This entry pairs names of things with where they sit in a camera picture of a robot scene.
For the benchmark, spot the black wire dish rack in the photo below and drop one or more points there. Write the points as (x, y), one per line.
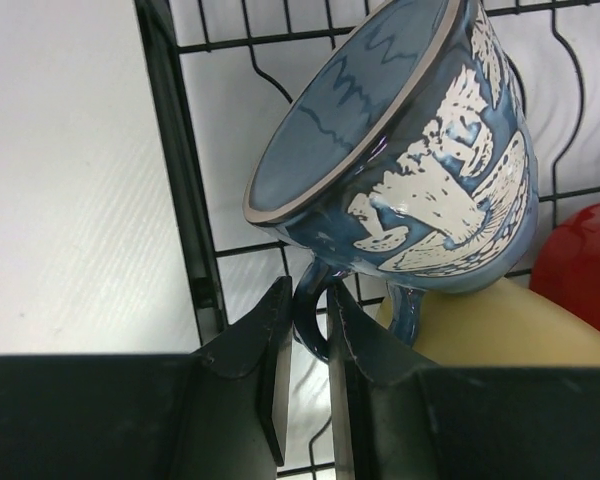
(206, 59)

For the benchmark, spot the red mug black handle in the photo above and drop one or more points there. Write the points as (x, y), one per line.
(567, 268)

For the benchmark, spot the yellow mug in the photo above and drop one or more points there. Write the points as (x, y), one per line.
(504, 325)

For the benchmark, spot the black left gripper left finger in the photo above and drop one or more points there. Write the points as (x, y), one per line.
(219, 412)

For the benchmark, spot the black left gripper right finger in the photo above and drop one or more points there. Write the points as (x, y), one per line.
(398, 415)

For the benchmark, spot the blue ceramic jug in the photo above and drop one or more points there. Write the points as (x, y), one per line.
(407, 158)

